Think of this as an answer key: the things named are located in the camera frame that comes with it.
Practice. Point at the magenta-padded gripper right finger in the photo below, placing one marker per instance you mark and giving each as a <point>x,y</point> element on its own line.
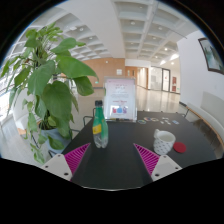
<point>148,157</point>

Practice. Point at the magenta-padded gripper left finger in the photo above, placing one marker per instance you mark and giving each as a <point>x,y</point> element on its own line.
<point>76,156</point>

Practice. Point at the green plastic drink bottle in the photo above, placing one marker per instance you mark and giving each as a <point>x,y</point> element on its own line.
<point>100,128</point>

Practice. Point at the white dotted mug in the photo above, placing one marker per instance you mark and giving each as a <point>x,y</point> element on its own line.
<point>163,142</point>

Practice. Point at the grey plant pot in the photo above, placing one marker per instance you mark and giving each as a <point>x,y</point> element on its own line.
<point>55,136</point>

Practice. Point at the flat round red coaster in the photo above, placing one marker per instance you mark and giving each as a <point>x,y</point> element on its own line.
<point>180,147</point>

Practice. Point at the round pale badge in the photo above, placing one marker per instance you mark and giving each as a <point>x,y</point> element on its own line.
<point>141,122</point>

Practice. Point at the small blue sticker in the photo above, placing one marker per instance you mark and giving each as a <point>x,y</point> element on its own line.
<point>175,122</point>

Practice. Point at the clear acrylic sign stand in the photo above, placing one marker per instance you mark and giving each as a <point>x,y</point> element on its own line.
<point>120,98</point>

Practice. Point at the white cushioned bench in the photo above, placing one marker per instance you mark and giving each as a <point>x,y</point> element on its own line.
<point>208,115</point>

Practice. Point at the green leafy potted plant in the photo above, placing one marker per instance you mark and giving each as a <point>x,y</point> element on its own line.
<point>50,86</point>

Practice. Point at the glass double door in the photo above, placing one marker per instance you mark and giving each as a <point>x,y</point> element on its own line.
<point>160,79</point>

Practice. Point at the dark framed landscape picture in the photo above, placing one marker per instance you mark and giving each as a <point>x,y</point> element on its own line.
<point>213,56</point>

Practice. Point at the recessed ceiling lights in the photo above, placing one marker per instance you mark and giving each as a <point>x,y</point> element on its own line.
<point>132,23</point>

